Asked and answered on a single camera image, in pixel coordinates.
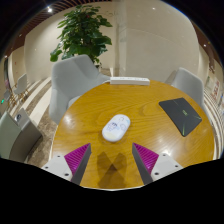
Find light grey shell chair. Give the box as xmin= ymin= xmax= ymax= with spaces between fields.
xmin=48 ymin=54 xmax=111 ymax=125
xmin=165 ymin=67 xmax=209 ymax=118

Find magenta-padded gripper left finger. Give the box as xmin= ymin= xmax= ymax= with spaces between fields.
xmin=41 ymin=143 xmax=92 ymax=186

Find white computer mouse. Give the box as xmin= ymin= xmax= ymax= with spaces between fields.
xmin=101 ymin=113 xmax=131 ymax=143

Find black mouse pad green lines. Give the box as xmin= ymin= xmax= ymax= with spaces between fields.
xmin=158 ymin=97 xmax=203 ymax=137

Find grey-green armchair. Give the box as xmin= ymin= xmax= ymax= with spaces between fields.
xmin=0 ymin=107 xmax=43 ymax=163

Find white power strip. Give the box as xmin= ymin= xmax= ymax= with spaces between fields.
xmin=109 ymin=76 xmax=151 ymax=86

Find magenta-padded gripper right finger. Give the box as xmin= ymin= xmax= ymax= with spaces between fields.
xmin=131 ymin=142 xmax=184 ymax=186

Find small grey wooden-legged chair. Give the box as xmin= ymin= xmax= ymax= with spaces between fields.
xmin=13 ymin=73 xmax=29 ymax=101
xmin=1 ymin=89 xmax=13 ymax=108

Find large green potted plant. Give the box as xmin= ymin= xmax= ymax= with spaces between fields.
xmin=49 ymin=3 xmax=113 ymax=68

